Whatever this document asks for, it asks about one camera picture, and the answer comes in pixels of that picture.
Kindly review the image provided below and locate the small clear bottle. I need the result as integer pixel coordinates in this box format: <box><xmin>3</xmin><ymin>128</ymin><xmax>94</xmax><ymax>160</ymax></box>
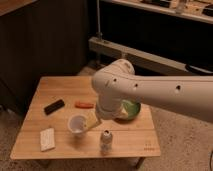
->
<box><xmin>100</xmin><ymin>130</ymin><xmax>113</xmax><ymax>154</ymax></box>

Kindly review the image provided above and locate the metal vertical pole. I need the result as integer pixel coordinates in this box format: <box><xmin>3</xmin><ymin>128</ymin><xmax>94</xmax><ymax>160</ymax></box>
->
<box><xmin>96</xmin><ymin>0</ymin><xmax>102</xmax><ymax>41</ymax></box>

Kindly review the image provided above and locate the orange carrot toy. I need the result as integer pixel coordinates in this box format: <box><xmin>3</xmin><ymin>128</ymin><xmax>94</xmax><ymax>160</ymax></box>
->
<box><xmin>74</xmin><ymin>101</ymin><xmax>94</xmax><ymax>109</ymax></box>

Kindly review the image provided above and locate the clear plastic cup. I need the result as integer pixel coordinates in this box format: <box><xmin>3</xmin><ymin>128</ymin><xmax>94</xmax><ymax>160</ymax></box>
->
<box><xmin>67</xmin><ymin>115</ymin><xmax>86</xmax><ymax>135</ymax></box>

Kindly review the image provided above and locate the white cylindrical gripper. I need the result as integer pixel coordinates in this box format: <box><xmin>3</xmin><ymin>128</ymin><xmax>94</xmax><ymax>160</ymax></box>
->
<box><xmin>85</xmin><ymin>102</ymin><xmax>129</xmax><ymax>130</ymax></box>

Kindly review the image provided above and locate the wooden low table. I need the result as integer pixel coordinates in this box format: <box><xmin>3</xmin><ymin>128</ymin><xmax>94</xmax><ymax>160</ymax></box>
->
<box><xmin>10</xmin><ymin>76</ymin><xmax>161</xmax><ymax>171</ymax></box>

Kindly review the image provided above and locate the green ceramic bowl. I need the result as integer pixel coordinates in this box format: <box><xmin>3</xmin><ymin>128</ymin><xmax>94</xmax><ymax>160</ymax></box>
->
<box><xmin>117</xmin><ymin>100</ymin><xmax>141</xmax><ymax>121</ymax></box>

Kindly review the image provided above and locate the black rectangular remote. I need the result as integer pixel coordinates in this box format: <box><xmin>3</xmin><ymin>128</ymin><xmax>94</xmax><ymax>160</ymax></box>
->
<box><xmin>44</xmin><ymin>99</ymin><xmax>65</xmax><ymax>115</ymax></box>

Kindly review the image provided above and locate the upper wooden shelf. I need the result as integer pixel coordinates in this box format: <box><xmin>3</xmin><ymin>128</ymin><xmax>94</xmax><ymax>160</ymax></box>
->
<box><xmin>103</xmin><ymin>0</ymin><xmax>213</xmax><ymax>24</ymax></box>

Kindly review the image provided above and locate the grey metal shelf beam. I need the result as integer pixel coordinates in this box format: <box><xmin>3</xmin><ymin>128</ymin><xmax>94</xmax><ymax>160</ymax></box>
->
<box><xmin>89</xmin><ymin>37</ymin><xmax>213</xmax><ymax>76</ymax></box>

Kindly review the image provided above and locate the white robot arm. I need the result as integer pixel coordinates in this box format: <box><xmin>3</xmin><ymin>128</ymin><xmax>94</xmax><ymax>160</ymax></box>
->
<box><xmin>91</xmin><ymin>59</ymin><xmax>213</xmax><ymax>123</ymax></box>

